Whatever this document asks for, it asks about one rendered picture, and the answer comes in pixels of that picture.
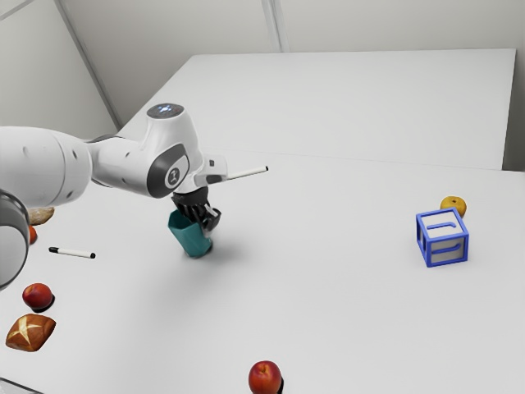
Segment yellow orange fruit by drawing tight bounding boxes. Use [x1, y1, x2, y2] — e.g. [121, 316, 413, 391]
[440, 195, 468, 219]

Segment white marker pen black caps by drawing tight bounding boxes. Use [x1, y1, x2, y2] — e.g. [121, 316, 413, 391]
[226, 165, 270, 181]
[48, 245, 97, 260]

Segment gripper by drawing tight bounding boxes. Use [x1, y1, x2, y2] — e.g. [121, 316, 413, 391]
[171, 186, 222, 239]

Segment brown scored bread roll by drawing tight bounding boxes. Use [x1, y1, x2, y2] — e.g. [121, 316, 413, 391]
[4, 313, 57, 352]

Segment blue white letter block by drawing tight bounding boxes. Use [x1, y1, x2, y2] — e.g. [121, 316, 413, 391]
[415, 207, 470, 268]

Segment teal faceted mug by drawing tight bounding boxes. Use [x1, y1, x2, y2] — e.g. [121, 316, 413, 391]
[167, 209, 214, 259]

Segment pale bread roll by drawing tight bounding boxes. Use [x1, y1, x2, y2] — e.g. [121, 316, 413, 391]
[27, 206, 56, 227]

